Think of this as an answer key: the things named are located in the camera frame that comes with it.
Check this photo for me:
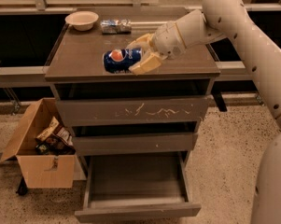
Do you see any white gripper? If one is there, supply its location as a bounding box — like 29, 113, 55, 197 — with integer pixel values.
127, 21, 186, 75

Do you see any blue pepsi can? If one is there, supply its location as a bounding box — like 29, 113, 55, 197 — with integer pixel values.
103, 48, 143, 74

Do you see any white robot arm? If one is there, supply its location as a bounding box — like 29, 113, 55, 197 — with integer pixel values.
128, 0, 281, 224

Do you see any grey drawer cabinet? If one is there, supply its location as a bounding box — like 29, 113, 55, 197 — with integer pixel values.
44, 7, 221, 161

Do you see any grey top drawer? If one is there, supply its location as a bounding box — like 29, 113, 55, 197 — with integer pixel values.
56, 96, 208, 127

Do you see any grey drawer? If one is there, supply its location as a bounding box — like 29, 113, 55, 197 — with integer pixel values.
75, 152, 201, 223
73, 133, 198, 156
56, 96, 208, 127

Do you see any grey middle drawer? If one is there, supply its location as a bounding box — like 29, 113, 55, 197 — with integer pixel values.
73, 133, 198, 156

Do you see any grey bottom drawer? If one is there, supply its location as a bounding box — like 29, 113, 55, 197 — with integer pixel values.
75, 152, 201, 223

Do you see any silver snack bag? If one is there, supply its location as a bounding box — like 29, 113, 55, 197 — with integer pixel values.
100, 19, 132, 35

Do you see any white paper bowl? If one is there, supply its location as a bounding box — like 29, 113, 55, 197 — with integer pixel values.
65, 11, 99, 31

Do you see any tan snack bag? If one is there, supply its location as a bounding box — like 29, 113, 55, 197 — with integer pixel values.
36, 117, 60, 141

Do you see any dark brown snack bag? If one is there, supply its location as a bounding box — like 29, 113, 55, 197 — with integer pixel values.
35, 127, 75, 156

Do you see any cardboard box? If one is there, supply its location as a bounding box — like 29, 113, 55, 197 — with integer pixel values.
0, 98, 75, 189

